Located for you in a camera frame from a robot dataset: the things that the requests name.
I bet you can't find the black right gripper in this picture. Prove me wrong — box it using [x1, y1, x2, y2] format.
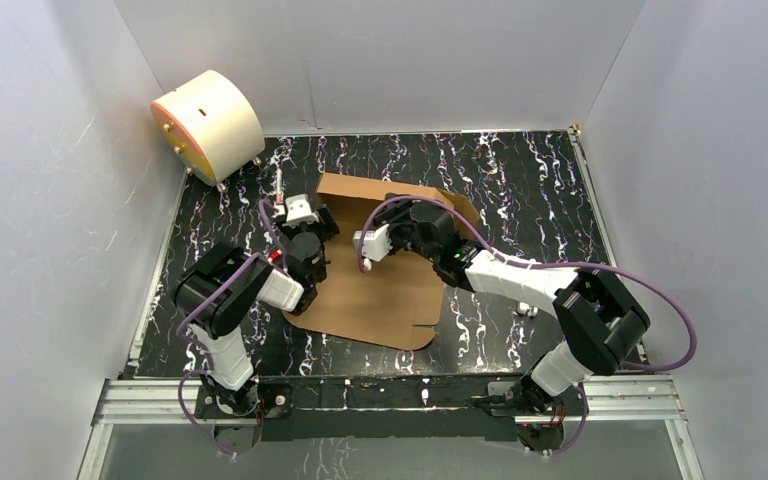
[373, 192, 438, 264]

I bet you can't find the brown cardboard box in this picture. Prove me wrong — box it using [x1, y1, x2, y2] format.
[284, 173, 481, 350]

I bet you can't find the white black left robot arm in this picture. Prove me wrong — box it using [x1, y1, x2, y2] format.
[173, 205, 340, 416]

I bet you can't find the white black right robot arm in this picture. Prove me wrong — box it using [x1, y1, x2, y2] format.
[352, 194, 650, 414]

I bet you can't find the pink pen on table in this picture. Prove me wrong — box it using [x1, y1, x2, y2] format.
[275, 167, 284, 205]

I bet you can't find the white plastic block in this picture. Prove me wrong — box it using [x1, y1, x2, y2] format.
[516, 302, 536, 318]

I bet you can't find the cream cylindrical drum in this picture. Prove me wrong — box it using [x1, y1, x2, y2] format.
[149, 70, 265, 187]

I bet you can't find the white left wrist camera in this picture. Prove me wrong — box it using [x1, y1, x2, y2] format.
[273, 194, 320, 228]

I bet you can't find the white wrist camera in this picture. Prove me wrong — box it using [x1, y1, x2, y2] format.
[352, 225, 393, 267]
[273, 194, 320, 228]

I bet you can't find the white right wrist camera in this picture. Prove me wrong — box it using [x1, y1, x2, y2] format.
[352, 225, 393, 267]

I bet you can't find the aluminium table edge rail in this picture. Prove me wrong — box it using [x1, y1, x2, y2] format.
[566, 123, 650, 362]

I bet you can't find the aluminium front frame rail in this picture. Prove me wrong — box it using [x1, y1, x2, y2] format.
[93, 374, 686, 425]

